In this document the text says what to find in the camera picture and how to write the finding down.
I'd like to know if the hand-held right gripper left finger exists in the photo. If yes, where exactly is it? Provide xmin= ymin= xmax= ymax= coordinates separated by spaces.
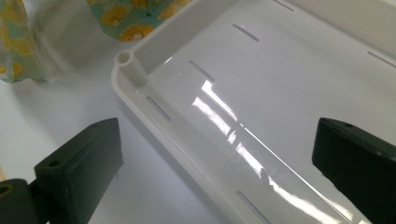
xmin=33 ymin=117 xmax=124 ymax=224

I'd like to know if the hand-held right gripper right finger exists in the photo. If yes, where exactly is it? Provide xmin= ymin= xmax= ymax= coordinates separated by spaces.
xmin=312 ymin=117 xmax=396 ymax=224

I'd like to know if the white plastic tray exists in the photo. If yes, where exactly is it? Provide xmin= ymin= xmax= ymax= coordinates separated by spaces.
xmin=111 ymin=0 xmax=396 ymax=224

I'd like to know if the floral cloth bag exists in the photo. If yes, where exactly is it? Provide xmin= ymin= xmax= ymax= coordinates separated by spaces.
xmin=0 ymin=0 xmax=191 ymax=84

